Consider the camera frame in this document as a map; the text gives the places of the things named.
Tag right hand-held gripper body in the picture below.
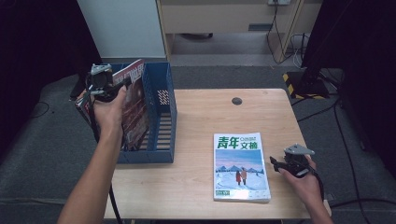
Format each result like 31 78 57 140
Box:
276 143 316 179

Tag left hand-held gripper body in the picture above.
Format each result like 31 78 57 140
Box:
87 63 126 104

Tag red-brown illustrated magazine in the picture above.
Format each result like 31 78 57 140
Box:
111 58 151 152

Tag portrait magazine with red banner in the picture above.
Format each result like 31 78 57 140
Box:
74 89 96 127

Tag snowy scene magazine green title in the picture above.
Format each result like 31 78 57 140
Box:
213 132 272 203

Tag blue plastic file rack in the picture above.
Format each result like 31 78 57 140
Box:
106 61 178 164

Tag person's right hand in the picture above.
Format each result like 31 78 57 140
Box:
276 155 325 213

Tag person's left hand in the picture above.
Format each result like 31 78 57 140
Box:
92 86 128 143

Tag black stand base striped tape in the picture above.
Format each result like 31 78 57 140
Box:
68 72 92 101
282 70 331 101

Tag white cabinet panel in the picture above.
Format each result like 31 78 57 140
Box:
76 0 167 60

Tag dark curtain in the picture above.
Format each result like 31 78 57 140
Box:
0 0 103 160
301 0 396 171

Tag right hand-held gripper cable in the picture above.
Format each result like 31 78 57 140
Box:
304 166 326 201

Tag hand-held gripper cable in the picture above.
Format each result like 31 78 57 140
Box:
85 83 125 224
304 166 326 201

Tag short black floor cable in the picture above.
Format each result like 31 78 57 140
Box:
295 104 340 123

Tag long black floor cable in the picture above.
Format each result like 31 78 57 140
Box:
332 96 365 224

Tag thin black floor cable loop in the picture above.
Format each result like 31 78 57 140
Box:
29 101 51 119

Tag thick black floor cable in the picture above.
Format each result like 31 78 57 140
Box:
329 197 396 210

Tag white cables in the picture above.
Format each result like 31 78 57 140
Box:
290 32 310 69

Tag left hand-held gripper cable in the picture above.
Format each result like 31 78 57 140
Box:
85 83 125 224

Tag black hanging power cable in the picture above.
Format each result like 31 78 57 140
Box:
265 4 302 66

